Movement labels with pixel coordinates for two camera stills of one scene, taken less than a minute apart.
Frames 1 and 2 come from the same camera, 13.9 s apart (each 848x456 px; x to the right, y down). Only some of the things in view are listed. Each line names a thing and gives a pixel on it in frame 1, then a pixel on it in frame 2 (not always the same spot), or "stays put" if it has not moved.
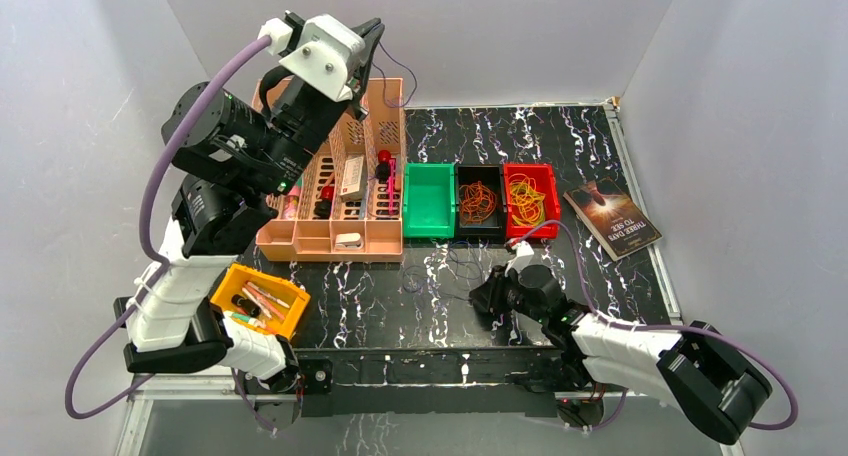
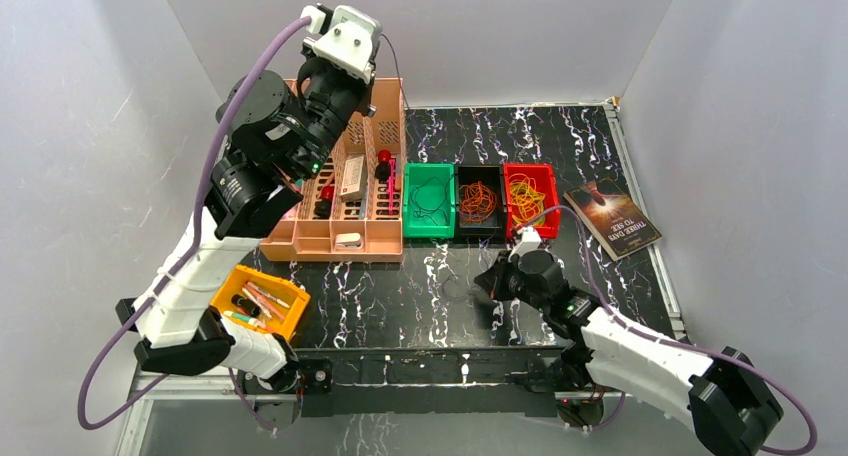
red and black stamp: [322, 208] stays put
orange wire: [477, 203] stays put
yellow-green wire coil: [527, 204] stays put
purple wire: [388, 104] → [429, 180]
